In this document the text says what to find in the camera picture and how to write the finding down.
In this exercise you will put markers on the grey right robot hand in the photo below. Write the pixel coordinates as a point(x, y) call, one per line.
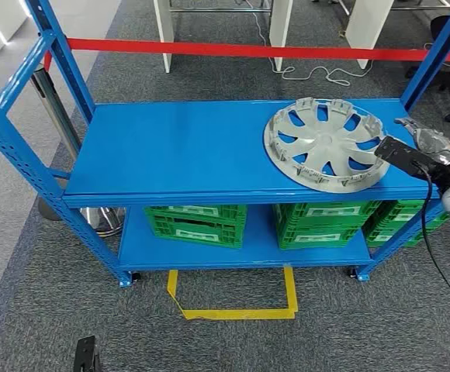
point(432, 143)

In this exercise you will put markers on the blue metal shelf rack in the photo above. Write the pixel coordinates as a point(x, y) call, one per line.
point(170, 154)

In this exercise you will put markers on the green plastic crate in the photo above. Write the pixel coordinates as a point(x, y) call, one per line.
point(399, 218)
point(317, 226)
point(194, 228)

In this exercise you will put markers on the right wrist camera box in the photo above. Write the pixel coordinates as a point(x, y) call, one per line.
point(399, 153)

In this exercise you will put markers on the chrome stanchion post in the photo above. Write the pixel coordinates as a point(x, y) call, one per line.
point(54, 108)

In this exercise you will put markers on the silver plastic wheel cover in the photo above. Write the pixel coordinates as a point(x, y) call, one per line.
point(326, 141)

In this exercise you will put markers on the white desk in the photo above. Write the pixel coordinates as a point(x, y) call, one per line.
point(280, 31)
point(367, 25)

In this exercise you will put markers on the red barrier belt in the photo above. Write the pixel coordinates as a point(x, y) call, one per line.
point(248, 50)

